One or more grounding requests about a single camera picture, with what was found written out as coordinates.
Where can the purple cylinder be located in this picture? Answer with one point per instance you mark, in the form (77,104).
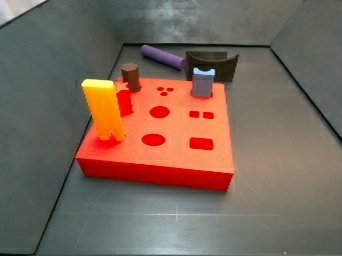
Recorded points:
(163,57)

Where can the red peg board block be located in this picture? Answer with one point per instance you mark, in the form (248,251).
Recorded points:
(178,143)

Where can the red star peg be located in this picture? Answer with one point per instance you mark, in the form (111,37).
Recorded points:
(123,95)

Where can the blue-grey notched peg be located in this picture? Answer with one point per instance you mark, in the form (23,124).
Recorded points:
(202,83)

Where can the tall yellow peg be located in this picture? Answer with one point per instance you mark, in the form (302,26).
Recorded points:
(102,100)

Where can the brown hexagonal peg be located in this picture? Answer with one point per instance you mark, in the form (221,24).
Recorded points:
(130,74)

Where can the black cradle stand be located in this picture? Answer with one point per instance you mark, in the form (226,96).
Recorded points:
(206,60)

